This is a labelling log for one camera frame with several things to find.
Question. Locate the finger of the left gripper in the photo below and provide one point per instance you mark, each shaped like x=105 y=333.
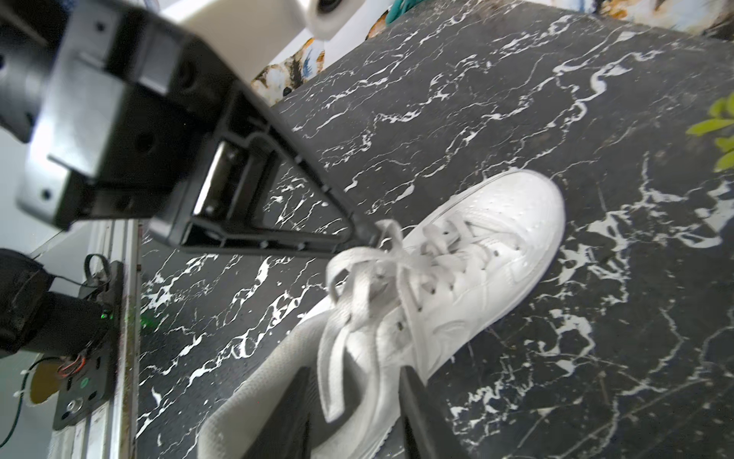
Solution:
x=265 y=144
x=200 y=236

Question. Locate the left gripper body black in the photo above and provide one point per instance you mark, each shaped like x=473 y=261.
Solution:
x=133 y=123

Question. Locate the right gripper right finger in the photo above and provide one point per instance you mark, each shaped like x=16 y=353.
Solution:
x=426 y=433

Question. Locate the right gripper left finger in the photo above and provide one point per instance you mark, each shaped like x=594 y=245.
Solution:
x=287 y=433

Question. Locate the white sneaker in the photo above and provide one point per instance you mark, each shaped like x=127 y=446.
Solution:
x=518 y=218

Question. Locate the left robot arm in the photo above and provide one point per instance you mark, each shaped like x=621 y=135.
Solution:
x=31 y=32

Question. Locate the teal cloth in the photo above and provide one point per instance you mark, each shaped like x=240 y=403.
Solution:
x=399 y=8

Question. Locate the white pot orange flowers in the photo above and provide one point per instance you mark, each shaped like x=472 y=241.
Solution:
x=718 y=126

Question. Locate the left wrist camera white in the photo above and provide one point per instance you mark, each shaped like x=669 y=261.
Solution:
x=249 y=34

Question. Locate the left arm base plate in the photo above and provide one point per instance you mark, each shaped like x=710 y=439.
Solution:
x=91 y=383

